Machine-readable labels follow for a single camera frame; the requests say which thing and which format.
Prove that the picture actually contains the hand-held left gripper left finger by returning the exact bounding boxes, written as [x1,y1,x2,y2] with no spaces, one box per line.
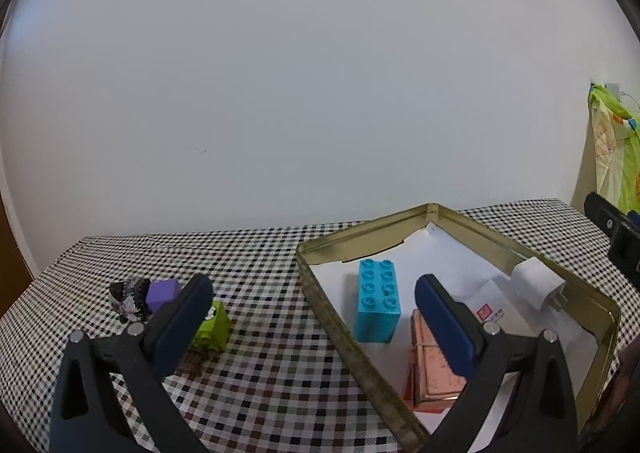
[48,274,216,453]

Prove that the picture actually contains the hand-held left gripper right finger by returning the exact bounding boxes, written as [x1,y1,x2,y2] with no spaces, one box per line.
[414,274,581,453]

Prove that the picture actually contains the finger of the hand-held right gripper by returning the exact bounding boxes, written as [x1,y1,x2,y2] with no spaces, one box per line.
[584,191,640,291]

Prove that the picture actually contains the brown hair clip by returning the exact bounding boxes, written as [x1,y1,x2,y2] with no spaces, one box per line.
[180,350,206,374]

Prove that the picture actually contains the green building block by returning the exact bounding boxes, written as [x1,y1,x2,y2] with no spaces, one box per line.
[190,300,232,353]

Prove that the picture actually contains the purple block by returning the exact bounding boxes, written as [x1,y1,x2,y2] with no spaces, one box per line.
[146,278,182,311]

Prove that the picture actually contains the grey black toy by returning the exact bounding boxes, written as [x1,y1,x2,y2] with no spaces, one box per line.
[109,278,151,324]

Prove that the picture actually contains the white cardboard box red label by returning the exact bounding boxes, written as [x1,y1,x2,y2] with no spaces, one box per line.
[450,279,583,359]

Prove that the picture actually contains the red building block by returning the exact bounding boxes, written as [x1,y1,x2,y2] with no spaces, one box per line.
[402,368,451,414]

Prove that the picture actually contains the cyan building block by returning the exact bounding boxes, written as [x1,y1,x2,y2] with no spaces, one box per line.
[353,259,403,344]

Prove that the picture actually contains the white power adapter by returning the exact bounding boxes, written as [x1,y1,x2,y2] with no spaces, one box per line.
[511,257,568,312]

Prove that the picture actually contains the golden tin tray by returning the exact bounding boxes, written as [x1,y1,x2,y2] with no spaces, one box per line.
[295,203,622,449]

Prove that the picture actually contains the person's right forearm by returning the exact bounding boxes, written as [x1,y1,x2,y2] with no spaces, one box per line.
[577,338,640,453]

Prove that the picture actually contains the white paper liner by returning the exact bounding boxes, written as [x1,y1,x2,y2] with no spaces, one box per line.
[309,225,598,439]

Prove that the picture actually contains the green printed cloth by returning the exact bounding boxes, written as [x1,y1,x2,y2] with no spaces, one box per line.
[587,83,640,214]

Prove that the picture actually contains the checked tablecloth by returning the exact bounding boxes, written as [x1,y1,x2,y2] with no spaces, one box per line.
[0,198,640,453]

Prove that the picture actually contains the wooden door frame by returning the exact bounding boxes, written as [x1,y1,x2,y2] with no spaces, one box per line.
[0,193,38,319]

